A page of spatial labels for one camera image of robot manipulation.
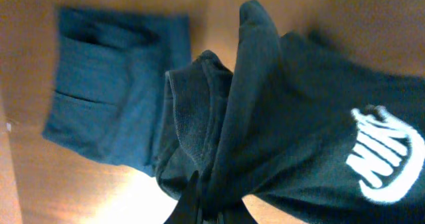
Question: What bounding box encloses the black Nike t-shirt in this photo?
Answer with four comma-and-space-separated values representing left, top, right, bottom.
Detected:
156, 0, 424, 223

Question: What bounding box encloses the folded navy blue garment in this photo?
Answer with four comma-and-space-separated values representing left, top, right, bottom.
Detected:
42, 7, 191, 176

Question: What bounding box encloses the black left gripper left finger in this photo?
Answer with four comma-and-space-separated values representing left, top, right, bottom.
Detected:
164, 171, 200, 224

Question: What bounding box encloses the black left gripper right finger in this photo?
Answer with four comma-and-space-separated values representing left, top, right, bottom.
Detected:
217, 200, 257, 224

